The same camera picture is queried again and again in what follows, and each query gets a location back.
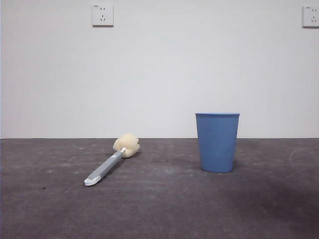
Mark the blue ribbed plastic cup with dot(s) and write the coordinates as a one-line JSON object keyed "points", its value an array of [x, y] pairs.
{"points": [[217, 144]]}

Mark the white wall socket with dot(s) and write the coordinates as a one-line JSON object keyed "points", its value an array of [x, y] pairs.
{"points": [[311, 16], [103, 15]]}

